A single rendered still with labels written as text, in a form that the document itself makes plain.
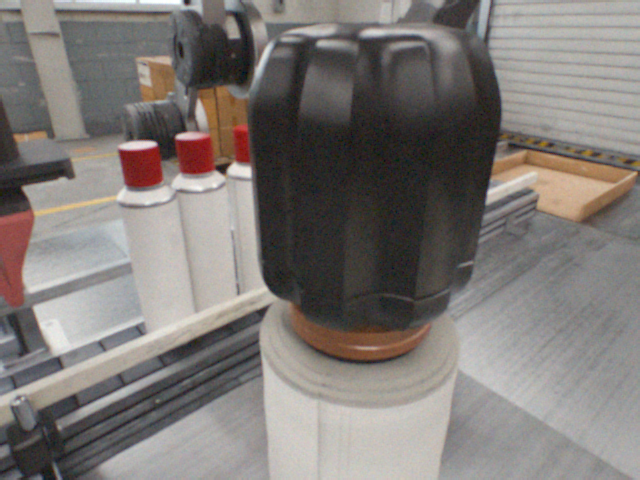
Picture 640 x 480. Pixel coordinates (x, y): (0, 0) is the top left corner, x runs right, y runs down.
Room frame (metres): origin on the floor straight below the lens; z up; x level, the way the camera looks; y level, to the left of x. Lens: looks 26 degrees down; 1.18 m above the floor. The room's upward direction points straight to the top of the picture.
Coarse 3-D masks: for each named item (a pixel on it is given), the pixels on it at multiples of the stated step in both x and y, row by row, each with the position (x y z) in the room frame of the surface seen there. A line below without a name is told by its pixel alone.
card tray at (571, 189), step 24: (504, 168) 1.07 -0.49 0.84; (528, 168) 1.10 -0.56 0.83; (552, 168) 1.09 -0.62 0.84; (576, 168) 1.04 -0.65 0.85; (600, 168) 1.01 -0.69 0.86; (552, 192) 0.92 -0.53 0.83; (576, 192) 0.92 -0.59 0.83; (600, 192) 0.92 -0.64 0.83; (624, 192) 0.92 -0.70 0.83; (576, 216) 0.78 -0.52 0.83
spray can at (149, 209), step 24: (144, 144) 0.37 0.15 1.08; (144, 168) 0.35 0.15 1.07; (120, 192) 0.36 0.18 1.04; (144, 192) 0.35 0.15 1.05; (168, 192) 0.36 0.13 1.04; (144, 216) 0.34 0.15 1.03; (168, 216) 0.35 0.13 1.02; (144, 240) 0.34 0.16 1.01; (168, 240) 0.35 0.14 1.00; (144, 264) 0.34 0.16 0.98; (168, 264) 0.34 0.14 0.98; (144, 288) 0.34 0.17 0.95; (168, 288) 0.34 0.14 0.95; (144, 312) 0.35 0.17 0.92; (168, 312) 0.34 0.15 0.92; (192, 312) 0.36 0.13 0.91
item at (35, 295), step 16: (80, 272) 0.36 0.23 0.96; (96, 272) 0.36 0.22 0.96; (112, 272) 0.36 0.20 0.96; (128, 272) 0.37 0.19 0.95; (32, 288) 0.33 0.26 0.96; (48, 288) 0.33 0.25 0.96; (64, 288) 0.34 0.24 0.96; (80, 288) 0.34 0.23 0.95; (0, 304) 0.31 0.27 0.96; (32, 304) 0.32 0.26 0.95
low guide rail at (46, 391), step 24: (504, 192) 0.73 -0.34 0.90; (264, 288) 0.40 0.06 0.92; (216, 312) 0.36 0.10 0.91; (240, 312) 0.37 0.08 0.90; (144, 336) 0.32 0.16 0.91; (168, 336) 0.32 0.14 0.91; (192, 336) 0.34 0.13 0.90; (96, 360) 0.29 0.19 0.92; (120, 360) 0.29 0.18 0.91; (144, 360) 0.31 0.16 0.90; (48, 384) 0.26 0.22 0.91; (72, 384) 0.27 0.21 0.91; (0, 408) 0.24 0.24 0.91
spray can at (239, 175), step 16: (240, 128) 0.43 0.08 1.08; (240, 144) 0.42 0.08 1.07; (240, 160) 0.42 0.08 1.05; (240, 176) 0.41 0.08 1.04; (240, 192) 0.41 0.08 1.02; (240, 208) 0.42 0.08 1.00; (240, 224) 0.42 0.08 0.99; (240, 240) 0.42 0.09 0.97; (240, 256) 0.42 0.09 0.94; (256, 256) 0.41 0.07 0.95; (240, 272) 0.42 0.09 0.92; (256, 272) 0.41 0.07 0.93; (240, 288) 0.42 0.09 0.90
